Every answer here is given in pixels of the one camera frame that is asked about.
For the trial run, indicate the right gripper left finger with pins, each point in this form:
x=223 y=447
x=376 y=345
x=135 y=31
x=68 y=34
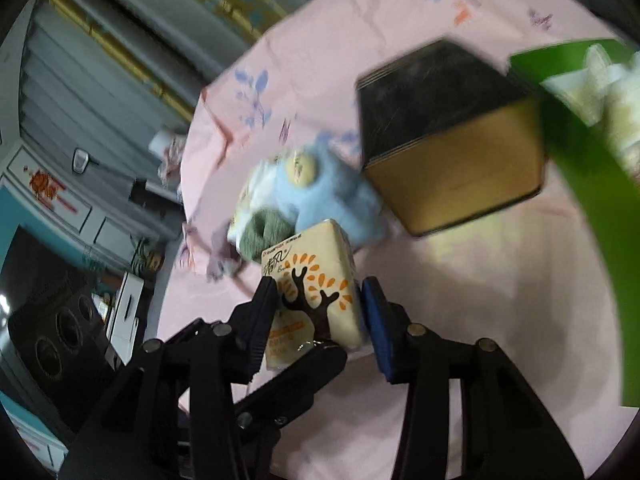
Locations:
x=225 y=353

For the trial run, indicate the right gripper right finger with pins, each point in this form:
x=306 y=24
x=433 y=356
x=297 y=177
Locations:
x=408 y=353

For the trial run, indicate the tissue pack with tree print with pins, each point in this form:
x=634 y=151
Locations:
x=318 y=289

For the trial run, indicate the green knitted sock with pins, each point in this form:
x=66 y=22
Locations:
x=266 y=228

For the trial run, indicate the purple cloth piece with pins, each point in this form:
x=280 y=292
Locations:
x=224 y=260

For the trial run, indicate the white cabinet with red decoration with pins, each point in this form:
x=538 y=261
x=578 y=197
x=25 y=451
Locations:
x=99 y=232

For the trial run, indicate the light blue plush toy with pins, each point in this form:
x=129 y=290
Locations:
x=312 y=184

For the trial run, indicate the black gold tin box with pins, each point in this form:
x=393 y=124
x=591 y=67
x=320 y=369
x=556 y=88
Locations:
x=446 y=138

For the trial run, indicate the green cardboard box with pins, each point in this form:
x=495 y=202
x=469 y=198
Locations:
x=609 y=198

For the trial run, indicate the grey curtain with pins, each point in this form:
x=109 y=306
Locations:
x=106 y=75

